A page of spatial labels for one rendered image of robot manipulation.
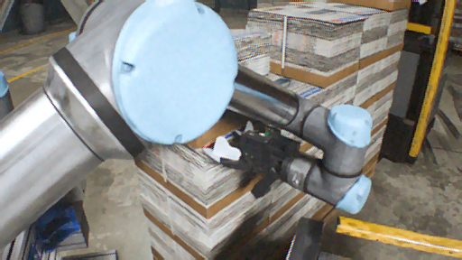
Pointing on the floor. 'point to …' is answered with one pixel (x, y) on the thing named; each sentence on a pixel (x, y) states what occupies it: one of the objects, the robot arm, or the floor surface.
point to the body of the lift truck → (415, 79)
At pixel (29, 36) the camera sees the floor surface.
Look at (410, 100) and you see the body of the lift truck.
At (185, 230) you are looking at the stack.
